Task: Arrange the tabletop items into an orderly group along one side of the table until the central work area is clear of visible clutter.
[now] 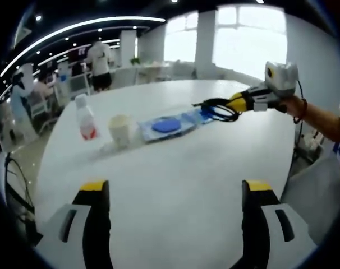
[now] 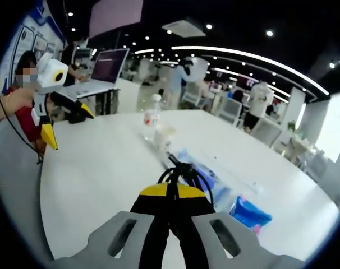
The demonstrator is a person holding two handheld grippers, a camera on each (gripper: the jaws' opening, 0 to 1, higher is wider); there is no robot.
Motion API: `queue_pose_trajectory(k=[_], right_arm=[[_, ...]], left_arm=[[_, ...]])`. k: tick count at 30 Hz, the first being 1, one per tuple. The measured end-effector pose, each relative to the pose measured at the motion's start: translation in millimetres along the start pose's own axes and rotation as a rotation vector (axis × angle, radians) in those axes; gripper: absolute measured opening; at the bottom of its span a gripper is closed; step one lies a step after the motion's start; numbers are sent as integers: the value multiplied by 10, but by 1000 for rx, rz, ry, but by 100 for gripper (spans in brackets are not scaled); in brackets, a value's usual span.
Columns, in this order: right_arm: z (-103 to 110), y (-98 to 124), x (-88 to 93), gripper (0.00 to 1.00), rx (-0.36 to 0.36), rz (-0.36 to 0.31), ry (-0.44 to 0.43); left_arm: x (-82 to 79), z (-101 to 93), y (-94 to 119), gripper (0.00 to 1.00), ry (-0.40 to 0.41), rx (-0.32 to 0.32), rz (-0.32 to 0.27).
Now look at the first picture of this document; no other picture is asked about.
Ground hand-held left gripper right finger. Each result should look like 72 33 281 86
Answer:
237 179 319 269

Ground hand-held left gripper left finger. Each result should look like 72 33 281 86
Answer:
35 180 114 269

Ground blue tissue packet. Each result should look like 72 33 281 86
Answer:
186 108 215 126

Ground wipes packet blue lid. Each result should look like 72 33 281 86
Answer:
137 113 200 144

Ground white paper cup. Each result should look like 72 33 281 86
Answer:
108 114 132 150

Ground clear bottle red label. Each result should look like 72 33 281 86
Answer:
74 94 100 141

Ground person's right hand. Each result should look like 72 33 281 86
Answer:
282 95 303 116

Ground large window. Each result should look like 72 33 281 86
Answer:
164 5 288 79

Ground white table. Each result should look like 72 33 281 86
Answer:
35 79 297 269

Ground white office chair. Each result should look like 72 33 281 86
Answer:
70 73 91 98
113 68 139 90

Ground curved ceiling light strip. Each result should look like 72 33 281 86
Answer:
0 16 167 78

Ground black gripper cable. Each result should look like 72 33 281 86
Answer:
295 80 305 146

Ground black floor cables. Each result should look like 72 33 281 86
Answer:
3 156 36 216

